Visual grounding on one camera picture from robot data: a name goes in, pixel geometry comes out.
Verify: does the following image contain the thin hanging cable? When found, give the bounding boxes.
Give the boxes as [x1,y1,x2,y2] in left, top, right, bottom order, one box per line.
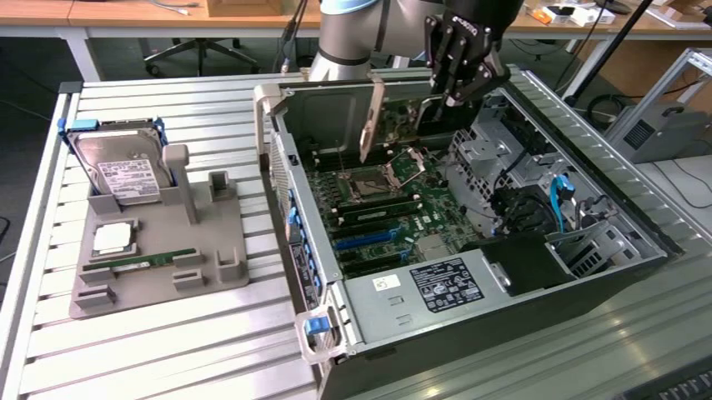
[276,0,308,74]

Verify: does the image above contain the silver CPU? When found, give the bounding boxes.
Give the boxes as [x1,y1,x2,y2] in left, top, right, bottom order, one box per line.
[90,224,134,253]

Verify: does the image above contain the thick black camera cable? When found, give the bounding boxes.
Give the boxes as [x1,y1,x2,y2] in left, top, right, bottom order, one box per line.
[372,0,390,53]

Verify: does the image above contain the hard disk with blue caddy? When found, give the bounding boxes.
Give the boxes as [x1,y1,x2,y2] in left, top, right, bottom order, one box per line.
[56,117,168,208]

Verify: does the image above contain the open black PC case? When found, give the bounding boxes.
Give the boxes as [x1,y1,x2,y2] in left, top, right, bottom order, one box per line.
[252,72,685,400]

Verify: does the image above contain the black stand pole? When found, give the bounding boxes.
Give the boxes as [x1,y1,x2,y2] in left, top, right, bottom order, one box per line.
[561,0,655,105]

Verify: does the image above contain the silver chipset heatsink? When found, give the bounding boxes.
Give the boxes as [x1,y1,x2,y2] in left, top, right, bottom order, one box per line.
[415,236,452,258]

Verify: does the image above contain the silver disk bay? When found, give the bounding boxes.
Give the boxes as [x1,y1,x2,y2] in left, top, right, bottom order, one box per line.
[543,220,655,280]

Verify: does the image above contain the blue wire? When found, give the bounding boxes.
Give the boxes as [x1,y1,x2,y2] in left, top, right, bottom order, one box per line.
[547,172,574,234]

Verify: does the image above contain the black keyboard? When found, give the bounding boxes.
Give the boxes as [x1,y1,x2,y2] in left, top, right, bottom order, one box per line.
[625,366,712,400]

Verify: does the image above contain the silver power supply with label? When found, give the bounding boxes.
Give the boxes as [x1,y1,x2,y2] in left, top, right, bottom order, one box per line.
[337,248,511,346]

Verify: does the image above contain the black coiled floor cable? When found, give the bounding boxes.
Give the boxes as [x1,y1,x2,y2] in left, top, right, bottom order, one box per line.
[586,93,629,122]

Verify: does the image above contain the pale corner fixture blue clip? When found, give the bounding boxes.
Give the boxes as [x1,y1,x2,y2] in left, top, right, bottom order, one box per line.
[292,310,343,363]

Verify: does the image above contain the grey computer tower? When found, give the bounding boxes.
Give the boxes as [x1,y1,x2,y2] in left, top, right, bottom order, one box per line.
[602,99,712,163]

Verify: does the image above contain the white cable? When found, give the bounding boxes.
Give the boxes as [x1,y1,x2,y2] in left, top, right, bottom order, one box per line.
[152,0,200,17]

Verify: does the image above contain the wooden desk white frame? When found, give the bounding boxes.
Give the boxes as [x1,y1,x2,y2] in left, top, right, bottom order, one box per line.
[460,0,712,97]
[0,0,323,83]

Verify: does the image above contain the silver drive cage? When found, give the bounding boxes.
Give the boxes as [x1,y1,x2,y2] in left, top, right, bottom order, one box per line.
[448,114,532,197]

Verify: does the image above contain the graphics card with metal bracket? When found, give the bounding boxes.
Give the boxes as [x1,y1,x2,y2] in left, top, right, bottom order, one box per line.
[356,70,476,164]

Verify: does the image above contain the open metal socket cover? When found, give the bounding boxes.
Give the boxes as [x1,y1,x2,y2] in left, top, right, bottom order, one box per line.
[380,145,428,184]

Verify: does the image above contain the grey parts rack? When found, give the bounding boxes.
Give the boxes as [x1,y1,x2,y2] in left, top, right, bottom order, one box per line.
[69,143,251,321]

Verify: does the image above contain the green motherboard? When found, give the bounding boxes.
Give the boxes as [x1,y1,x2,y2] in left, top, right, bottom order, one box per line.
[303,139,484,280]

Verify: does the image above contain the CPU socket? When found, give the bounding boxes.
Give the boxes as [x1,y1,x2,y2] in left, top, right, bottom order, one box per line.
[337,166,402,203]

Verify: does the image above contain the black office chair base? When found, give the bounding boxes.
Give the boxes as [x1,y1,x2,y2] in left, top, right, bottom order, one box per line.
[142,37,260,76]

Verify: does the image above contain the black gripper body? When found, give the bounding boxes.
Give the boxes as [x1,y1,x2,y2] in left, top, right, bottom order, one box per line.
[442,0,527,81]

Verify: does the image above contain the black RAM slot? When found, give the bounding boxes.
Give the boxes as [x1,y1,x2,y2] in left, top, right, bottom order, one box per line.
[313,153,390,170]
[327,193,422,210]
[309,143,390,159]

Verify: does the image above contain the black wire bundle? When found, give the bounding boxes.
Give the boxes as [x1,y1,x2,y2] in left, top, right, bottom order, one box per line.
[491,182,561,237]

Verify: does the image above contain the aluminium profile frame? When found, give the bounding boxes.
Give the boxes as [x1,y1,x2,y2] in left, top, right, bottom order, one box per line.
[627,47,712,138]

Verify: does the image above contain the green RAM stick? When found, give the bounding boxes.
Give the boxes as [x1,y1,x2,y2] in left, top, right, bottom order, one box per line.
[336,198,422,224]
[88,252,199,272]

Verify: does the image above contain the brown cardboard panel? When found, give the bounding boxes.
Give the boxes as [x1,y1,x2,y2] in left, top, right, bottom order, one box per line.
[577,39,712,101]

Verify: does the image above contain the black expansion slot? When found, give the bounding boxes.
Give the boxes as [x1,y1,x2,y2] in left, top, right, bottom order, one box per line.
[339,251,402,270]
[329,222,399,238]

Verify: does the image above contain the white small boxes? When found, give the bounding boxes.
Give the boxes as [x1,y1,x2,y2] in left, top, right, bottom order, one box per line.
[542,3,615,28]

